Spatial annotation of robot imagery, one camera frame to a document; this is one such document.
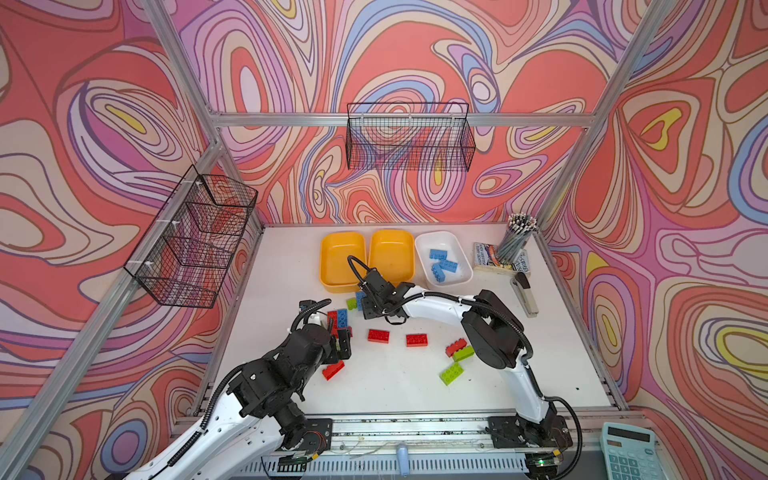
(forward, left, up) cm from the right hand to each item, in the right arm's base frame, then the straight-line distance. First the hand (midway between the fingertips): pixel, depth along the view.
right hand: (374, 311), depth 96 cm
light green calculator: (-40, -61, +1) cm, 73 cm away
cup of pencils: (+17, -47, +18) cm, 54 cm away
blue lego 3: (+22, -24, +2) cm, 32 cm away
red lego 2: (-9, -1, +1) cm, 9 cm away
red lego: (-19, +12, +2) cm, 22 cm away
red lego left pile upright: (-2, +13, +1) cm, 13 cm away
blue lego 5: (+13, -23, +2) cm, 26 cm away
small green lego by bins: (+2, +7, +2) cm, 8 cm away
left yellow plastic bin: (+14, +13, +4) cm, 19 cm away
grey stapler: (+3, -50, +2) cm, 50 cm away
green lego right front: (-21, -22, 0) cm, 30 cm away
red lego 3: (-10, -13, 0) cm, 17 cm away
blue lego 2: (-3, +10, +2) cm, 11 cm away
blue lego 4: (+17, -27, +1) cm, 32 cm away
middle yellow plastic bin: (+23, -7, +2) cm, 24 cm away
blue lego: (+5, +5, +1) cm, 7 cm away
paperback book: (+20, -41, +1) cm, 46 cm away
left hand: (-15, +7, +17) cm, 23 cm away
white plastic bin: (+26, -26, +5) cm, 37 cm away
